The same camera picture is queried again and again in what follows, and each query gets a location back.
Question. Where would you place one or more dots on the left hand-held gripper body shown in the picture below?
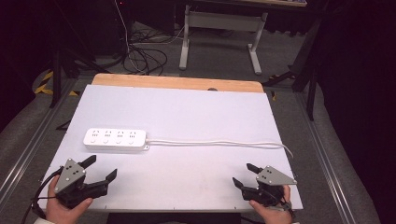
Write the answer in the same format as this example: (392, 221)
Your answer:
(70, 175)

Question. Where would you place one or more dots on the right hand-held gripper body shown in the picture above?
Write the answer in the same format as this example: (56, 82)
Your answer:
(271, 179)

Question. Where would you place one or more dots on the person's right hand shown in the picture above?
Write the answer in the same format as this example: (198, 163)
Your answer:
(275, 214)

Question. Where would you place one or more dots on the person's left hand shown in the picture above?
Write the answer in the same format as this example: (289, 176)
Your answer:
(59, 213)

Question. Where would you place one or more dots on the white power strip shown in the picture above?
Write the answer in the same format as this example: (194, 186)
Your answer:
(115, 139)

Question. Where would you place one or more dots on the person's white left sleeve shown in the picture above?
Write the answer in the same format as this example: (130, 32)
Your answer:
(39, 221)

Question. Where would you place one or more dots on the yellow black floor tape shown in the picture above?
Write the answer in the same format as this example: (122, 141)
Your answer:
(43, 90)

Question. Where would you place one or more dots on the black tripod stand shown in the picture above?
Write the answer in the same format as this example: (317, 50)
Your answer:
(56, 74)

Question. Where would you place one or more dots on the black metal stand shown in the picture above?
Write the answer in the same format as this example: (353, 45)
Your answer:
(311, 77)

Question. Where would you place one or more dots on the black computer tower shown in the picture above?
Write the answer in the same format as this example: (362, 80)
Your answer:
(120, 28)

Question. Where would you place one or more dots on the aluminium floor rail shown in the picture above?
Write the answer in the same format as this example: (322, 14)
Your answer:
(31, 146)
(323, 168)

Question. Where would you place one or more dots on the white metal desk frame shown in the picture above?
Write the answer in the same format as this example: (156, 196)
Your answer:
(222, 20)

